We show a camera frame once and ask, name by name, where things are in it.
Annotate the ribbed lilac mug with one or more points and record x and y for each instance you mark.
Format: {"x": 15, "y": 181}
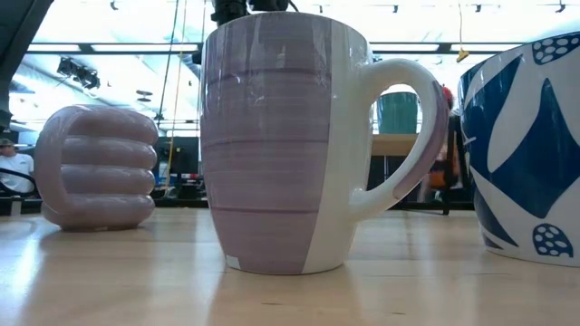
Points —
{"x": 104, "y": 181}

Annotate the white mug blue leaf pattern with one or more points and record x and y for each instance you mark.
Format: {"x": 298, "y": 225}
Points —
{"x": 534, "y": 158}

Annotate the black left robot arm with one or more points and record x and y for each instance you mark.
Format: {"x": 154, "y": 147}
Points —
{"x": 18, "y": 27}

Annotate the purple and white mug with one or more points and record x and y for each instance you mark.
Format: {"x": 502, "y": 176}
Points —
{"x": 272, "y": 158}

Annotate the wooden shelf black legs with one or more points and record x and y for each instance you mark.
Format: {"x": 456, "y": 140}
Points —
{"x": 392, "y": 144}

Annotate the person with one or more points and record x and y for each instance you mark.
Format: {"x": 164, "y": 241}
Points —
{"x": 437, "y": 179}
{"x": 16, "y": 167}

